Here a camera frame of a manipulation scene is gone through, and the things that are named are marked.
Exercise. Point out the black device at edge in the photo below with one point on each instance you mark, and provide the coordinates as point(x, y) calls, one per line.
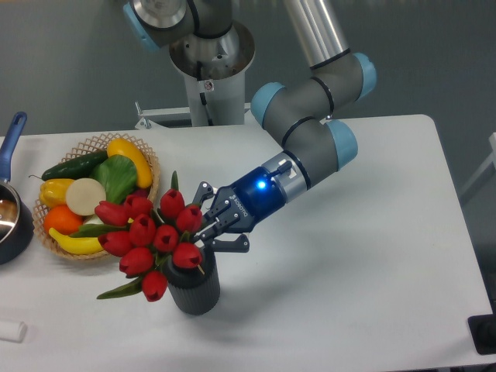
point(482, 330)

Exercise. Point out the yellow banana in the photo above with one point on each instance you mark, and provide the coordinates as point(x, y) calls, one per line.
point(78, 245)

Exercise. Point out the beige round disc vegetable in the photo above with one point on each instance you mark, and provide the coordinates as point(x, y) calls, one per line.
point(83, 195)

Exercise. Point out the dark grey ribbed vase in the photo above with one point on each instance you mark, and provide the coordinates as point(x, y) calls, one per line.
point(194, 292)

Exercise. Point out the red tulip bouquet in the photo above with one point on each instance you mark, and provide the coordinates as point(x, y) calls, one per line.
point(146, 239)

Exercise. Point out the purple eggplant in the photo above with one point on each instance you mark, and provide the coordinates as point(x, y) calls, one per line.
point(143, 193)

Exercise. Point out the white cylinder object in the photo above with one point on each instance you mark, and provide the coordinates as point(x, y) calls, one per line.
point(12, 331)

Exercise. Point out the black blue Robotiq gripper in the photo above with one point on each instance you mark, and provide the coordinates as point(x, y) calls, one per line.
point(238, 207)

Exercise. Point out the green bok choy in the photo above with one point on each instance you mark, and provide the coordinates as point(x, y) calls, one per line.
point(118, 176)

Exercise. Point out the white furniture piece right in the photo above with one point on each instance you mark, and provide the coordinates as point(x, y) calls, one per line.
point(482, 175)

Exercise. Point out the woven wicker basket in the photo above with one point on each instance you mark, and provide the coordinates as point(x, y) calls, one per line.
point(96, 144)

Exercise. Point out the yellow squash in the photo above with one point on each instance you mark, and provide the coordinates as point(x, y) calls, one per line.
point(131, 159)

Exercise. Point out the yellow bell pepper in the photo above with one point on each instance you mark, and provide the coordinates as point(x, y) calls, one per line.
point(53, 192)

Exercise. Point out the white metal mounting frame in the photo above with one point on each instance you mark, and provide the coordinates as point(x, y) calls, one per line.
point(166, 117)

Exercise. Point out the dark saucepan blue handle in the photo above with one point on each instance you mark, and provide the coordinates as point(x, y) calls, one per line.
point(16, 219)

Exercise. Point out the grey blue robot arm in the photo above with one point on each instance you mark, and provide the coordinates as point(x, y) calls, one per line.
point(313, 144)

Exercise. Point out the green cucumber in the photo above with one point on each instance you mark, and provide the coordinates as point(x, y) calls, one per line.
point(76, 168)

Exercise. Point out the orange fruit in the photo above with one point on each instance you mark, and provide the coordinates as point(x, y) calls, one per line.
point(63, 220)

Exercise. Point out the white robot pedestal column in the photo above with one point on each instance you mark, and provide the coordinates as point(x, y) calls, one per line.
point(214, 75)

